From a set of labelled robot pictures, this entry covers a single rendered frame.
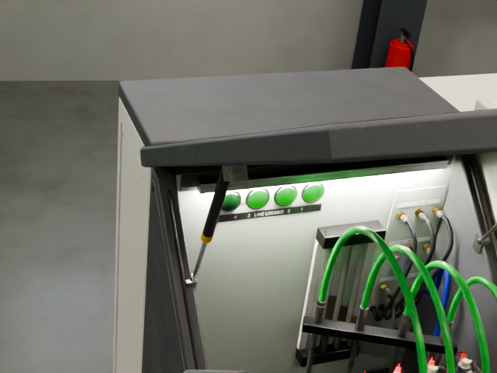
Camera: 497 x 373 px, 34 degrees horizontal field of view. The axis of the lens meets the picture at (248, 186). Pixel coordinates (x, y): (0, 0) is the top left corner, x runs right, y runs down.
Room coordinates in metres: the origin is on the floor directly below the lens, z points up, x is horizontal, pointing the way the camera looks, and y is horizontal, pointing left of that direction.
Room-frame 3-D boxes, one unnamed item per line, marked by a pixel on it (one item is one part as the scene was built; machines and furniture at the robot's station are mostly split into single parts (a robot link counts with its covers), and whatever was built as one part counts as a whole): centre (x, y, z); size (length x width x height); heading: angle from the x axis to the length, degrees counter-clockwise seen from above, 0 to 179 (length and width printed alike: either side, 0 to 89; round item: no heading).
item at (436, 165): (1.41, -0.15, 1.43); 0.54 x 0.03 x 0.02; 114
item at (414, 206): (1.51, -0.38, 1.20); 0.13 x 0.03 x 0.31; 114
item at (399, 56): (4.90, -0.86, 0.29); 0.17 x 0.15 x 0.54; 107
